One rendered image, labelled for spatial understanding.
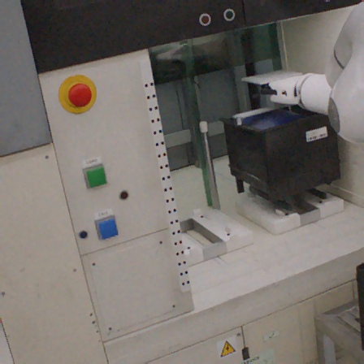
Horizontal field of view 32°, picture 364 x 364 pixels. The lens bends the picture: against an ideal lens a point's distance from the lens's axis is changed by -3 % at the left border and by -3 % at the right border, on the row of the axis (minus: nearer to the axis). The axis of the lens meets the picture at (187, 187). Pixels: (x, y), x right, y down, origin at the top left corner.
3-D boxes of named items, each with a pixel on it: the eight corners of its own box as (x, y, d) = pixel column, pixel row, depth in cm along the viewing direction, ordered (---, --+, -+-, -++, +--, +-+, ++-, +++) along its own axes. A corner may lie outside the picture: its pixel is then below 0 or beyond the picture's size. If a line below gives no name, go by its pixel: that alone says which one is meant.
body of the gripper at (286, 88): (294, 112, 142) (268, 106, 152) (330, 103, 145) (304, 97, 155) (290, 80, 139) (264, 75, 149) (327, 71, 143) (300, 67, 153)
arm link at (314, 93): (320, 63, 139) (294, 93, 138) (357, 68, 127) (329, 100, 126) (340, 90, 143) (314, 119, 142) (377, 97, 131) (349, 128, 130)
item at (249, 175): (266, 218, 153) (249, 90, 143) (228, 197, 171) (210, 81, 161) (347, 191, 161) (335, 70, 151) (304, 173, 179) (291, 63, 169)
